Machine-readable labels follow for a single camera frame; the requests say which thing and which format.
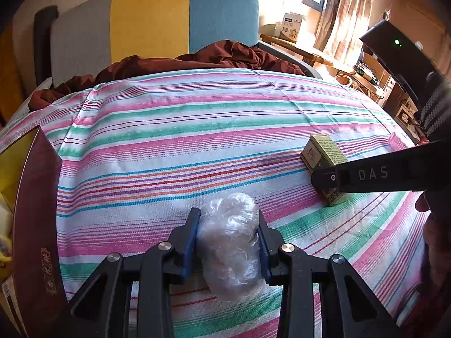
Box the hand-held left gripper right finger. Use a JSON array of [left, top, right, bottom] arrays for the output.
[[257, 215, 402, 338]]

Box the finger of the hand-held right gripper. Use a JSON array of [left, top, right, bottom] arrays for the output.
[[311, 140, 451, 195]]

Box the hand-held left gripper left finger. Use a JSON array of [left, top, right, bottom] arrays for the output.
[[49, 207, 202, 338]]

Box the clear white ball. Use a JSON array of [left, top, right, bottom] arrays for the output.
[[195, 193, 265, 301]]

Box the small green box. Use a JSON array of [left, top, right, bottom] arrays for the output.
[[300, 135, 350, 208]]

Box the gold tin box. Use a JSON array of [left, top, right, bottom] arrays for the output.
[[0, 126, 69, 338]]

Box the person's right hand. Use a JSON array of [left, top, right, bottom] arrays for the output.
[[415, 194, 451, 282]]

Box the beige curtain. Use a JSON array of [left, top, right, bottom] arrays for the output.
[[313, 0, 376, 67]]

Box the cluttered wooden desk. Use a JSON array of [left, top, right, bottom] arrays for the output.
[[261, 33, 423, 141]]

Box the white carton box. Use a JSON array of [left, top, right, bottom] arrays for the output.
[[274, 12, 305, 41]]

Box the dark red garment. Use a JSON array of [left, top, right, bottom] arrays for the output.
[[395, 275, 451, 338]]

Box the dark red blanket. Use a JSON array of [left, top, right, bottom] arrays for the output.
[[28, 40, 306, 111]]

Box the grey yellow blue chair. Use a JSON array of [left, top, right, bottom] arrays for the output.
[[33, 0, 323, 88]]

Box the wooden wardrobe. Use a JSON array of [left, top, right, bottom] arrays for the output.
[[0, 25, 25, 124]]

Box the black rolled mat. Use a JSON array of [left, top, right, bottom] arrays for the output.
[[33, 5, 59, 87]]

